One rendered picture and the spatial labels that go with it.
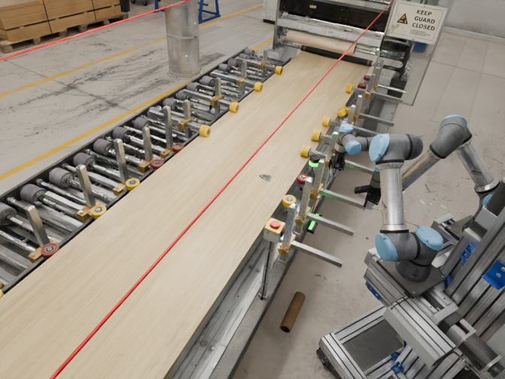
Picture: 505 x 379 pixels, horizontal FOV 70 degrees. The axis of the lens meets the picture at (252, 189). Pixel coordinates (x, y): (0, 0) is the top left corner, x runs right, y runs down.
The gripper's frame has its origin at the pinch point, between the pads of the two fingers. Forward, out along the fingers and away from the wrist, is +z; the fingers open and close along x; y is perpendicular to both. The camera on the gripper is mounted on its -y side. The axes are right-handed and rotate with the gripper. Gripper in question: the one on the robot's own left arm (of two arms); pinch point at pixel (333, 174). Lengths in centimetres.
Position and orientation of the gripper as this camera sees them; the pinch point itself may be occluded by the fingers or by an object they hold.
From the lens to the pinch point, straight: 227.4
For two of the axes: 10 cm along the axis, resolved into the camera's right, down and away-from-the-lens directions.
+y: -1.0, 6.3, -7.7
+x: 9.9, 1.2, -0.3
